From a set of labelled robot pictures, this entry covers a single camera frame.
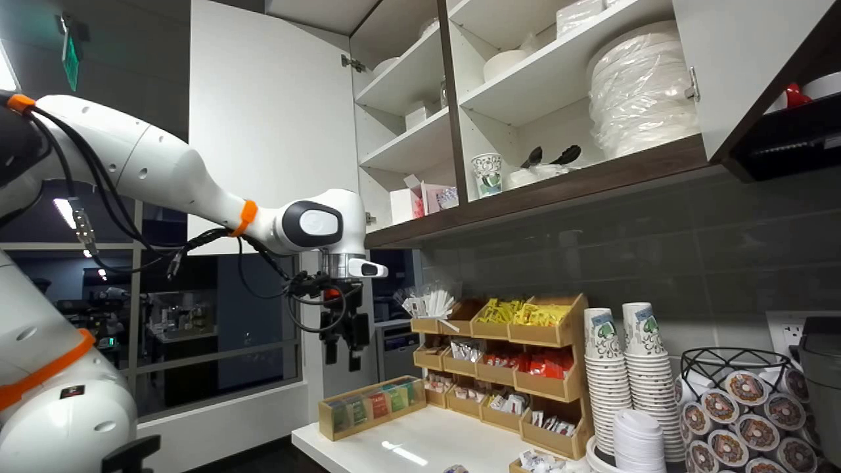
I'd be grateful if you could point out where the grey appliance at right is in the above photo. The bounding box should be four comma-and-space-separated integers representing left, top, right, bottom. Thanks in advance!
800, 318, 841, 447

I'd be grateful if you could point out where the stack of paper cups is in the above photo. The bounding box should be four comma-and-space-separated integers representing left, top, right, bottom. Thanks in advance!
583, 306, 631, 455
623, 301, 684, 463

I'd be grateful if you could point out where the open white cabinet door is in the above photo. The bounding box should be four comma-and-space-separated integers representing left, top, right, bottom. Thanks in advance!
187, 0, 362, 258

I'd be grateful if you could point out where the stack of white lids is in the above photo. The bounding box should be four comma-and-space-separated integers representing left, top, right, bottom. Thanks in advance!
614, 409, 665, 473

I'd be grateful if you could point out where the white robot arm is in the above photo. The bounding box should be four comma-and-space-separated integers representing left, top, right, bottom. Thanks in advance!
0, 92, 390, 473

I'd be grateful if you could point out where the patterned paper cup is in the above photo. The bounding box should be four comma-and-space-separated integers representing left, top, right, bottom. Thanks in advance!
471, 153, 505, 196

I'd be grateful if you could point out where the wooden tea bag box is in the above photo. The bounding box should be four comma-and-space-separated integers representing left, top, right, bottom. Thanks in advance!
317, 376, 425, 442

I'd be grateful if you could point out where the right stack of paper cups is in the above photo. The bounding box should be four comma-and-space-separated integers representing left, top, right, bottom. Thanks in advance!
623, 301, 684, 463

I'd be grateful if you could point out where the wrapped stack of paper plates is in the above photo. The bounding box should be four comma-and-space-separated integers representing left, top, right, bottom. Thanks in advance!
589, 21, 700, 156

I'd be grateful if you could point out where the wooden condiment organizer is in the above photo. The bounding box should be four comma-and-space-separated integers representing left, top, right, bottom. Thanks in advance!
409, 294, 593, 460

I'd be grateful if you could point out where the wall power outlet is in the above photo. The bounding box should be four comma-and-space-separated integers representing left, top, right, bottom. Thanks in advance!
767, 309, 805, 355

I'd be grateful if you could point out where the white wall cabinet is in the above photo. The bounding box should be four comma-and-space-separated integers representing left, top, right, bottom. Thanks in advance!
351, 0, 706, 250

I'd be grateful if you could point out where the bag of black plastic spoons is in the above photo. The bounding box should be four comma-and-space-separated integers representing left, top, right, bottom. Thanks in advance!
508, 145, 581, 189

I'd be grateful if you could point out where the left stack of paper cups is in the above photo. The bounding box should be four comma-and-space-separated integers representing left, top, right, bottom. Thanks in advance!
583, 306, 631, 455

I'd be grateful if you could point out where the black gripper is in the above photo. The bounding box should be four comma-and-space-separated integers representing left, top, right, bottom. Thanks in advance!
286, 271, 370, 371

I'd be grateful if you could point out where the right open cabinet door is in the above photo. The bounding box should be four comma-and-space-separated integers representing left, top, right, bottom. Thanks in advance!
673, 0, 836, 159

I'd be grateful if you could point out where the black wire pod basket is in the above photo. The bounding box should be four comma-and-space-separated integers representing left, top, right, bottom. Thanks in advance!
679, 346, 831, 473

